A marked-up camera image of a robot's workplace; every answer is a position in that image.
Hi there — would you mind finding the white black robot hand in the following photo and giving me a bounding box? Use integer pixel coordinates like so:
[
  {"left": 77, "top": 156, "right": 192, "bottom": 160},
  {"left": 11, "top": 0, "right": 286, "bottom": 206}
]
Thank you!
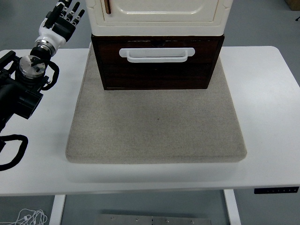
[{"left": 37, "top": 0, "right": 85, "bottom": 49}]

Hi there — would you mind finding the white drawer handle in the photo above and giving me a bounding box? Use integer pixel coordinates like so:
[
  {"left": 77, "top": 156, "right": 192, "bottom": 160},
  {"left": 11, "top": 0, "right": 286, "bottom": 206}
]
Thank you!
[{"left": 119, "top": 47, "right": 195, "bottom": 64}]

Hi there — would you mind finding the dark wood drawer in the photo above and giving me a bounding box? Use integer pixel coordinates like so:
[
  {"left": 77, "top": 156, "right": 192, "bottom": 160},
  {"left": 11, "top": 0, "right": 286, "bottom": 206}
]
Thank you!
[{"left": 96, "top": 40, "right": 221, "bottom": 89}]

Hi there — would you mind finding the dark wood drawer housing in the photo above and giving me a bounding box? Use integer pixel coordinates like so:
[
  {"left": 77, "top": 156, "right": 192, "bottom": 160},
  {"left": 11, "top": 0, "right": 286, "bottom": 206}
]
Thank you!
[{"left": 90, "top": 33, "right": 225, "bottom": 91}]

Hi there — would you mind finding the cream cabinet with door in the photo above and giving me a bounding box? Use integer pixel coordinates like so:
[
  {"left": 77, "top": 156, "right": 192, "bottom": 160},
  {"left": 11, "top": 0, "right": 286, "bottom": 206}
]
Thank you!
[{"left": 84, "top": 0, "right": 233, "bottom": 36}]

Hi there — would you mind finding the beige fabric mat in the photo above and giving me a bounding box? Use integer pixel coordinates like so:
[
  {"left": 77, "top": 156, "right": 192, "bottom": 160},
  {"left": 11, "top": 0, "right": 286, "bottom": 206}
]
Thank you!
[{"left": 65, "top": 45, "right": 248, "bottom": 165}]

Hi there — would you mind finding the white table leg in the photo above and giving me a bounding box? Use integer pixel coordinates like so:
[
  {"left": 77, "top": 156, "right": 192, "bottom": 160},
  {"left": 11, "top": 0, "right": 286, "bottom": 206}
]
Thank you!
[
  {"left": 223, "top": 189, "right": 242, "bottom": 225},
  {"left": 48, "top": 194, "right": 67, "bottom": 225}
]

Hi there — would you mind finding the brown cardboard box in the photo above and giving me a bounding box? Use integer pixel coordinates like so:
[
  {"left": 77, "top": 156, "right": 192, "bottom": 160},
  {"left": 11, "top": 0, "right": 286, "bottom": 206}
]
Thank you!
[{"left": 285, "top": 0, "right": 300, "bottom": 11}]

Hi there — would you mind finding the black table control panel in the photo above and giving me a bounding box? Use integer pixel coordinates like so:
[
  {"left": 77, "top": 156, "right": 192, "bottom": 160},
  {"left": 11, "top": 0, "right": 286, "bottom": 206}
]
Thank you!
[{"left": 254, "top": 186, "right": 300, "bottom": 195}]

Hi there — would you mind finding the brown wooden door handle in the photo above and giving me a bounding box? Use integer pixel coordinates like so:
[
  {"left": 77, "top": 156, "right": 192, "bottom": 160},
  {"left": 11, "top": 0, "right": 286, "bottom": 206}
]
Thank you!
[{"left": 104, "top": 0, "right": 113, "bottom": 15}]

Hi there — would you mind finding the white thin cable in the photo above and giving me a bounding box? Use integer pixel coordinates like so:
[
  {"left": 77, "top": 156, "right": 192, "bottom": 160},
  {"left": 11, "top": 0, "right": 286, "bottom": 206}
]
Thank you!
[{"left": 0, "top": 208, "right": 48, "bottom": 225}]

